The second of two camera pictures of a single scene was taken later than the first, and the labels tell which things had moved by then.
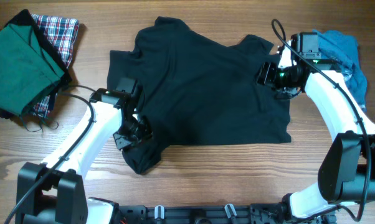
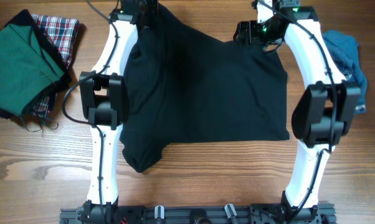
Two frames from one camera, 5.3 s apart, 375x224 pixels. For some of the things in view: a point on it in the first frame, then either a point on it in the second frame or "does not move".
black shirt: (195, 90) does not move
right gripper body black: (271, 75) to (257, 33)
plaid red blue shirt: (63, 32) does not move
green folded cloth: (20, 74) does not move
